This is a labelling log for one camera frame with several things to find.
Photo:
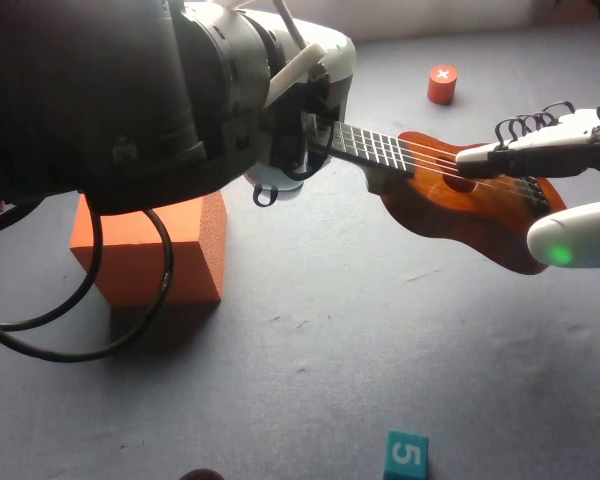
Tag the red cylinder with white cross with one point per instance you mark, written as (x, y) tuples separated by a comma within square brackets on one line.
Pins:
[(441, 87)]

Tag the orange toy ukulele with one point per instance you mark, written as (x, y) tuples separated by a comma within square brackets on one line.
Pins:
[(430, 205)]

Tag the large orange foam cube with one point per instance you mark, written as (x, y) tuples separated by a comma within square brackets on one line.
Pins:
[(130, 272)]

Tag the dark reddish-brown round object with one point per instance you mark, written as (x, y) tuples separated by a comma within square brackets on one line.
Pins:
[(201, 475)]

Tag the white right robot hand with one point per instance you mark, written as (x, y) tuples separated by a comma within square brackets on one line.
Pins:
[(540, 150)]

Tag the grey table cloth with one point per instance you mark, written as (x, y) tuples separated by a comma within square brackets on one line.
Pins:
[(380, 350)]

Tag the teal number five block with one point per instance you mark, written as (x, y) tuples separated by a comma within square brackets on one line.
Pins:
[(405, 455)]

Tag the white backdrop curtain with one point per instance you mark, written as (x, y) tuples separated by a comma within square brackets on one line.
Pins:
[(455, 15)]

